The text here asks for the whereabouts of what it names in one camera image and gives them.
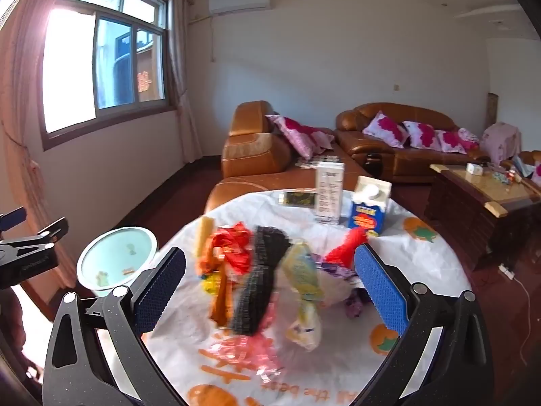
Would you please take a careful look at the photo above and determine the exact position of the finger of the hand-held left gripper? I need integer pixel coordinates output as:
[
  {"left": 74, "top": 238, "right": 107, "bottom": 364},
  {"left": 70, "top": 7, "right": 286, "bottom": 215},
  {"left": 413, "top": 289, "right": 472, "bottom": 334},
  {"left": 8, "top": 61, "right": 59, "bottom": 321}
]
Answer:
[
  {"left": 0, "top": 206, "right": 27, "bottom": 231},
  {"left": 0, "top": 217, "right": 71, "bottom": 260}
]

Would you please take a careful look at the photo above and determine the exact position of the white air conditioner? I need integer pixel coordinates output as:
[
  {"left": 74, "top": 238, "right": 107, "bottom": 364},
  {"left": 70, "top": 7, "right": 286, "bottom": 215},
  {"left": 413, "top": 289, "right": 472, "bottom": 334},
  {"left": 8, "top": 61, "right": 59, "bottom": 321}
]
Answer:
[{"left": 208, "top": 0, "right": 270, "bottom": 15}]

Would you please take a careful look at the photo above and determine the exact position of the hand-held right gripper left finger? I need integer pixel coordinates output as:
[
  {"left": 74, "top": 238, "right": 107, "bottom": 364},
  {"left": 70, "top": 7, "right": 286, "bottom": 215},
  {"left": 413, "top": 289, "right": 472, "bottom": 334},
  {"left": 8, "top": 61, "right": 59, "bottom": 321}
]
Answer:
[{"left": 44, "top": 246, "right": 189, "bottom": 406}]

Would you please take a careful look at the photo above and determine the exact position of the orange leather chaise sofa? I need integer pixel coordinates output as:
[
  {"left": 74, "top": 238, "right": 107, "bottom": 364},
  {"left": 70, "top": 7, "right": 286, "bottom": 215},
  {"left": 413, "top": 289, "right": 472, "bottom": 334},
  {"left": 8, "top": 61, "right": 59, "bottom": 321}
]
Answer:
[{"left": 204, "top": 100, "right": 373, "bottom": 214}]

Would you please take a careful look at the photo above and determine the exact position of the white milk carton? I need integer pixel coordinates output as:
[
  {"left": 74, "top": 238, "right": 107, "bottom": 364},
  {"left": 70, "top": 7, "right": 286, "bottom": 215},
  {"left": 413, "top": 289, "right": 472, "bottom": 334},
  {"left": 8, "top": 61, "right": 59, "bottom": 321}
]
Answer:
[{"left": 315, "top": 161, "right": 345, "bottom": 226}]

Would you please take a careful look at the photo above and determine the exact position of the checkered cloth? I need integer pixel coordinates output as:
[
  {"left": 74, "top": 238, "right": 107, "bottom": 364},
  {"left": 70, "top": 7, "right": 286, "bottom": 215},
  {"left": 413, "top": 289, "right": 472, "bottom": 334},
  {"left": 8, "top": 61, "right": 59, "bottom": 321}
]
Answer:
[{"left": 296, "top": 156, "right": 344, "bottom": 170}]

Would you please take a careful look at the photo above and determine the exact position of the pink plastic wrapper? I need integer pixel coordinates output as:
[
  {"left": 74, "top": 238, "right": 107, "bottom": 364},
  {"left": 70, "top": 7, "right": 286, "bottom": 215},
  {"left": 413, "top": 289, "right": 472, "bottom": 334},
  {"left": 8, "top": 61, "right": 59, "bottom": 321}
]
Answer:
[{"left": 211, "top": 330, "right": 284, "bottom": 385}]

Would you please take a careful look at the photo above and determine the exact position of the yellow snack wrapper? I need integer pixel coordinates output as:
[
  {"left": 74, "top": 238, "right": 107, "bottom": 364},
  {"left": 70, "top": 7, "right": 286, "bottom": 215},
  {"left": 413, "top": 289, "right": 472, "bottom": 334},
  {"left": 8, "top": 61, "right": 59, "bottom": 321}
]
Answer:
[{"left": 281, "top": 241, "right": 326, "bottom": 305}]

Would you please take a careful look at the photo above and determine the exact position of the pink curtain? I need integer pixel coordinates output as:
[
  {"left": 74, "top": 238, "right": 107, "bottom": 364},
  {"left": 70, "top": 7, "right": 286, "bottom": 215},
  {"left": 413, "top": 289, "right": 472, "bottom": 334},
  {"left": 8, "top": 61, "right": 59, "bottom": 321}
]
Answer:
[{"left": 0, "top": 0, "right": 87, "bottom": 292}]

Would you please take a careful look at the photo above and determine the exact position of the brown leather sofa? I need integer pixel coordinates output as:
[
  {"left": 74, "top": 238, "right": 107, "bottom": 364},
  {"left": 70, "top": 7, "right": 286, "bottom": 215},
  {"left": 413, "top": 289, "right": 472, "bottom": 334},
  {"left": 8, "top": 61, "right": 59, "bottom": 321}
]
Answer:
[{"left": 335, "top": 102, "right": 491, "bottom": 184}]

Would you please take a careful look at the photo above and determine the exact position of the tan upright board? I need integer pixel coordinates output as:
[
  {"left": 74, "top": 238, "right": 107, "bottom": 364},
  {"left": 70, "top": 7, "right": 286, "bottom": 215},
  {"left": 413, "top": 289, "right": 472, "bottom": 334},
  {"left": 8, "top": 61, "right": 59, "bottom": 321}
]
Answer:
[{"left": 486, "top": 92, "right": 500, "bottom": 130}]

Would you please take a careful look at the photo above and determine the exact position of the pink floral pillow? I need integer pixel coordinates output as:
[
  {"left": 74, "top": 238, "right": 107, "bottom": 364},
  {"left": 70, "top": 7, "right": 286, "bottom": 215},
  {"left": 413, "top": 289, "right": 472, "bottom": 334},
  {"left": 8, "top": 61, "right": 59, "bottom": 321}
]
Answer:
[
  {"left": 458, "top": 127, "right": 481, "bottom": 151},
  {"left": 435, "top": 129, "right": 470, "bottom": 154},
  {"left": 265, "top": 114, "right": 315, "bottom": 159},
  {"left": 310, "top": 129, "right": 335, "bottom": 151},
  {"left": 401, "top": 120, "right": 442, "bottom": 151},
  {"left": 362, "top": 111, "right": 410, "bottom": 149}
]

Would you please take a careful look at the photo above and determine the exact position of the blue juice carton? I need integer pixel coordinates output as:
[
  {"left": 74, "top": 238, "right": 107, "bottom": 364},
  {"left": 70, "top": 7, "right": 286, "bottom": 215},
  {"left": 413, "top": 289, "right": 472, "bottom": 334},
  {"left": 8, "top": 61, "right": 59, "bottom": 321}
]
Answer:
[{"left": 347, "top": 175, "right": 394, "bottom": 236}]

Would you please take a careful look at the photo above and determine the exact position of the dark wooden coffee table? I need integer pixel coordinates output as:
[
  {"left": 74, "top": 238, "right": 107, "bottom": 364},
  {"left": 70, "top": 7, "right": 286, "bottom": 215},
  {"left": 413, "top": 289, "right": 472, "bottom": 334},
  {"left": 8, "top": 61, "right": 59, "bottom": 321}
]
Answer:
[{"left": 425, "top": 163, "right": 541, "bottom": 271}]

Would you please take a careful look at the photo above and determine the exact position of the pink cloth cover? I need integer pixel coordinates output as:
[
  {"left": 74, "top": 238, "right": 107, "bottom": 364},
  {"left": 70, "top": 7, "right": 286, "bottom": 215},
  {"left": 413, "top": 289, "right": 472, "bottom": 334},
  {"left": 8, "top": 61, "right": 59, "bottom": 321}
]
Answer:
[{"left": 479, "top": 122, "right": 521, "bottom": 165}]

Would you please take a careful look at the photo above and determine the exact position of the black mesh net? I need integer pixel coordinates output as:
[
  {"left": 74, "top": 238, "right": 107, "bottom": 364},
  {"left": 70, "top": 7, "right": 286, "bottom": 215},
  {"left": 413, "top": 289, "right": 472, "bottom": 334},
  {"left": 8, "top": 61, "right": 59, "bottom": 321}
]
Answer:
[{"left": 230, "top": 226, "right": 292, "bottom": 335}]

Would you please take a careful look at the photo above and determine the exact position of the beige curtain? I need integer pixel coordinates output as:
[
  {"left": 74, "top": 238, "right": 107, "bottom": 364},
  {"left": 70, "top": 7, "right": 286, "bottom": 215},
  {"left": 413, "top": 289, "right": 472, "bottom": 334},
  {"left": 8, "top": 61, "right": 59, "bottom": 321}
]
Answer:
[{"left": 167, "top": 0, "right": 204, "bottom": 161}]

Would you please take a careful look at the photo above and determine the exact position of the white power cable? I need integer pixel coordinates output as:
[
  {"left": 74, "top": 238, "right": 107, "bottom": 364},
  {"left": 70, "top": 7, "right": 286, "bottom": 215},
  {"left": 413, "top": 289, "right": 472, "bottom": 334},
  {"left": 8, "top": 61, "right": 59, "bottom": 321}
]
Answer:
[{"left": 513, "top": 277, "right": 541, "bottom": 326}]

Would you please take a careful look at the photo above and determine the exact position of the sliding glass window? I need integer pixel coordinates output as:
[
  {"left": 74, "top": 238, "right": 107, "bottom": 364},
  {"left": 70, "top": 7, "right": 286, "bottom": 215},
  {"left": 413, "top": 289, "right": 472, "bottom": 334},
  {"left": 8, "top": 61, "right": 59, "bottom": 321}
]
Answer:
[{"left": 40, "top": 0, "right": 176, "bottom": 151}]

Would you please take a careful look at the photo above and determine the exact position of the red plastic wrapper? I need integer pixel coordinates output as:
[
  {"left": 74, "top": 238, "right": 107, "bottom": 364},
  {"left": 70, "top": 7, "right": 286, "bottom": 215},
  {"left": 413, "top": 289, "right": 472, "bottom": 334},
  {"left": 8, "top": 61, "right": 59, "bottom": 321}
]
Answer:
[{"left": 203, "top": 225, "right": 254, "bottom": 280}]

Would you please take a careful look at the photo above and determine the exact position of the white snack wrapper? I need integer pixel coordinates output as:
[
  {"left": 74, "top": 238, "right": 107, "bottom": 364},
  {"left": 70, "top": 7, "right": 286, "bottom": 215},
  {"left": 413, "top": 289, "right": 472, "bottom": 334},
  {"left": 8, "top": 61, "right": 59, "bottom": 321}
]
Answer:
[{"left": 287, "top": 300, "right": 324, "bottom": 352}]

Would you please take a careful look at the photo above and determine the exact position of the yellow foam stick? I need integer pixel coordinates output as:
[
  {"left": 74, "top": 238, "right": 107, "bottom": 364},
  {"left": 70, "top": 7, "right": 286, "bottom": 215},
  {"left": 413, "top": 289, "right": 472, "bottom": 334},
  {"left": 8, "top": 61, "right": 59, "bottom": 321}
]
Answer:
[{"left": 195, "top": 217, "right": 217, "bottom": 258}]

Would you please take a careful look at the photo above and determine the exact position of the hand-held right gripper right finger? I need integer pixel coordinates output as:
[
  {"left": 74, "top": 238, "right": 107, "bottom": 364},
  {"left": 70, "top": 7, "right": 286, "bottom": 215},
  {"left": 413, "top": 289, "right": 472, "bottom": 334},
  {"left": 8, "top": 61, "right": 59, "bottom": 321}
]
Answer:
[{"left": 353, "top": 243, "right": 495, "bottom": 406}]

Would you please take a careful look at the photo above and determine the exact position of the red foam net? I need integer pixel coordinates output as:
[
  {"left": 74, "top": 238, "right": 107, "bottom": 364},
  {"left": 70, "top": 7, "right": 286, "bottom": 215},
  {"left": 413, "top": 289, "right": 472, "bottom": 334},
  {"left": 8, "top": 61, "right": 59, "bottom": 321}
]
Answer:
[{"left": 323, "top": 228, "right": 368, "bottom": 271}]

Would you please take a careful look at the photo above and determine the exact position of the dark snack packet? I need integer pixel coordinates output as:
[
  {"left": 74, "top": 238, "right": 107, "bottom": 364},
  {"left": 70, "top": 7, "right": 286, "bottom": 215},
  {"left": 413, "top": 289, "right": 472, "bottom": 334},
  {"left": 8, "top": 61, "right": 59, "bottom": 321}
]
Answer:
[{"left": 278, "top": 190, "right": 317, "bottom": 208}]

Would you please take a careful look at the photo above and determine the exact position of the white printed tablecloth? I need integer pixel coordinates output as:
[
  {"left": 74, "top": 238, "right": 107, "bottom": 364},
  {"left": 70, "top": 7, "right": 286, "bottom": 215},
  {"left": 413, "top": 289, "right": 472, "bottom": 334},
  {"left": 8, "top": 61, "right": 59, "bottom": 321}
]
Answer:
[{"left": 141, "top": 189, "right": 474, "bottom": 406}]

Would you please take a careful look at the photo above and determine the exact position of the clear plastic bag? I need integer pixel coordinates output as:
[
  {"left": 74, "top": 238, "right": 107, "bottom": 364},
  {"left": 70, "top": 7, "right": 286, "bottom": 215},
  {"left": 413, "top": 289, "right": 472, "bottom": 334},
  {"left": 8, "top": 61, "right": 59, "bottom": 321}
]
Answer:
[{"left": 317, "top": 268, "right": 360, "bottom": 309}]

